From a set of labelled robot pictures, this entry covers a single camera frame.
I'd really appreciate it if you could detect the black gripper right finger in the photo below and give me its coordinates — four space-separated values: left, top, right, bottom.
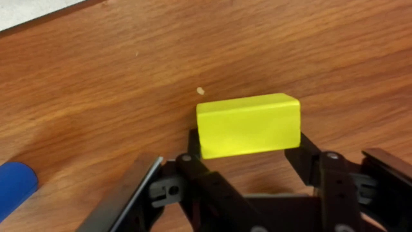
284 134 412 232

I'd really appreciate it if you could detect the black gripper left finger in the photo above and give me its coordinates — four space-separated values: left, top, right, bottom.
76 153 241 232

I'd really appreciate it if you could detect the yellow rectangular block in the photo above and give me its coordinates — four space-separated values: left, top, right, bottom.
196 93 301 160

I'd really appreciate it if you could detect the blue cylinder block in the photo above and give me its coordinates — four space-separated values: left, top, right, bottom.
0 162 39 222

